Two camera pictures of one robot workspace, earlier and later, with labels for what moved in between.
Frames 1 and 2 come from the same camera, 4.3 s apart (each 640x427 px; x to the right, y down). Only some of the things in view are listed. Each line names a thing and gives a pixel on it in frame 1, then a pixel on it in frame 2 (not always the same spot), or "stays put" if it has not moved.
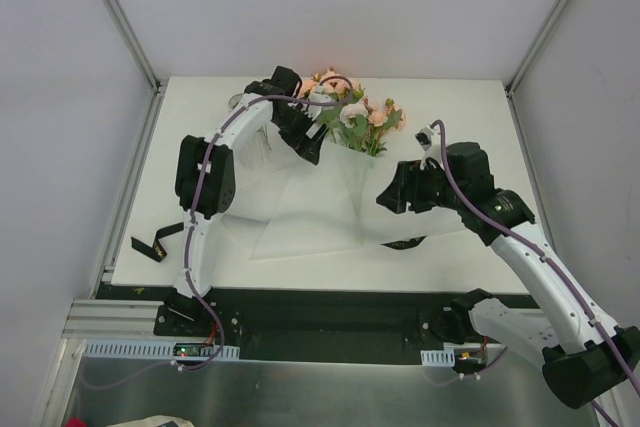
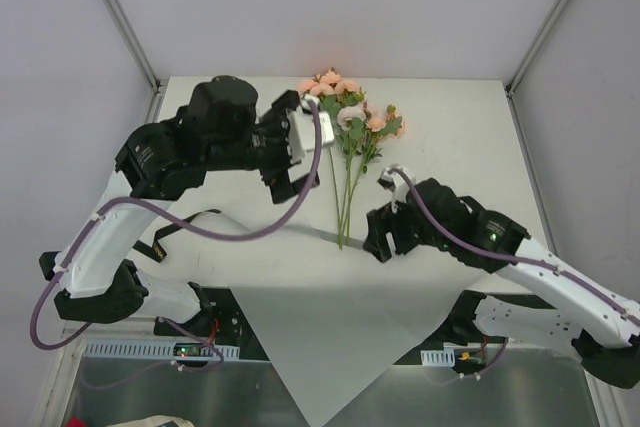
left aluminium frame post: [158, 84] stays put
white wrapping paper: [337, 203] → [335, 320]
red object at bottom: [74, 422] stays put
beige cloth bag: [155, 421] stays put
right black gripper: [405, 187] → [392, 229]
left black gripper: [304, 132] → [279, 145]
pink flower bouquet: [355, 122] stays put
